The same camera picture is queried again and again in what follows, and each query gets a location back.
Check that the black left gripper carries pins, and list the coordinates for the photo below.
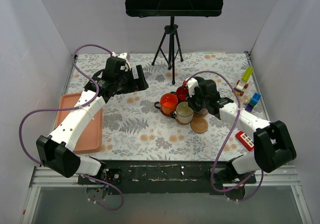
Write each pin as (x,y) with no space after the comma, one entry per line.
(133,81)

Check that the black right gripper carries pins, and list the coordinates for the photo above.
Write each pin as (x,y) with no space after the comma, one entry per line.
(197,104)

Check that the woven rattan coaster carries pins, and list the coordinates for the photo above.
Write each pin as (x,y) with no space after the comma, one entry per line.
(201,113)

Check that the red cup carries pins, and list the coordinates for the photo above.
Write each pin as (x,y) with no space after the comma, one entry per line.
(181,93)

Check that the cream white cup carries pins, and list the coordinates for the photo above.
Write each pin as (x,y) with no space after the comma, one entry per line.
(183,112)

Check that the light wooden coaster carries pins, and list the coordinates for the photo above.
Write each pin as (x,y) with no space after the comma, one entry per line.
(183,123)
(199,125)

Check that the orange cup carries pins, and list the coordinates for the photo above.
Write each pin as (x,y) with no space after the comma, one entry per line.
(167,104)

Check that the dark green cup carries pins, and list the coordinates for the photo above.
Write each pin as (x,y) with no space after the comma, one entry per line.
(195,79)

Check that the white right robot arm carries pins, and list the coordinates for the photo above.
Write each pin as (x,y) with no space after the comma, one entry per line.
(272,143)

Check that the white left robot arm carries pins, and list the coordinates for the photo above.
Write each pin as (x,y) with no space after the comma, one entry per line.
(56,151)

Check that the toy car with yellow block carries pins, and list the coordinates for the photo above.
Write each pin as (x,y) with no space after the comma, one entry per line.
(242,83)

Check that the floral patterned table mat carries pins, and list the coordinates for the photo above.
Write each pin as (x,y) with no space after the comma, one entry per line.
(133,129)

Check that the blue green purple block toy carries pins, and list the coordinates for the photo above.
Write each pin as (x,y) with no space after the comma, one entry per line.
(252,102)

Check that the red toy window block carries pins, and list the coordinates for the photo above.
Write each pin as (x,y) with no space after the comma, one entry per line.
(245,140)

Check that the pink plastic tray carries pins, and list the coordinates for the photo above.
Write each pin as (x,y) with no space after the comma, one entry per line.
(90,141)

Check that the black music stand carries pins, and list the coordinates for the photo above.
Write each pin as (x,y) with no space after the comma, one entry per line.
(173,9)

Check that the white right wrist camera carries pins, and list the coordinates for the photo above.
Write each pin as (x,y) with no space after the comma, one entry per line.
(190,84)

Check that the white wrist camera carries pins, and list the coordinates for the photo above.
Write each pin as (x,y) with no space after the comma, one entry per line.
(190,84)
(126,57)

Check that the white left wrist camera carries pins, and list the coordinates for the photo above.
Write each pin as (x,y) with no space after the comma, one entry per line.
(126,57)

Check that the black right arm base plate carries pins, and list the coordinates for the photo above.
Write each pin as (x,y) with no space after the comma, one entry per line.
(222,176)

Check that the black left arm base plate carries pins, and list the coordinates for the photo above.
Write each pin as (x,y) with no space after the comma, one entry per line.
(112,176)

